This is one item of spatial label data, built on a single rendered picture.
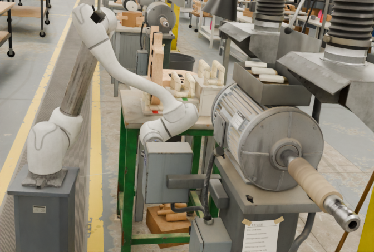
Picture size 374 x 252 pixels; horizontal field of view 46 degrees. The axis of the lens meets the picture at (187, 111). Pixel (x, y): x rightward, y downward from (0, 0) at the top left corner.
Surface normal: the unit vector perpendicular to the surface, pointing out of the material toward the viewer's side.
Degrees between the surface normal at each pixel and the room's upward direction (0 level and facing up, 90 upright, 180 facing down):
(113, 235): 0
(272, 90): 90
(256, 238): 89
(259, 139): 86
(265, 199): 0
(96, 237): 0
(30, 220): 90
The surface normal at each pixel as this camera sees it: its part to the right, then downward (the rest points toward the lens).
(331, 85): -0.53, -0.76
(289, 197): 0.09, -0.94
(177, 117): 0.06, 0.06
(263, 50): 0.19, 0.32
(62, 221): 0.74, 0.27
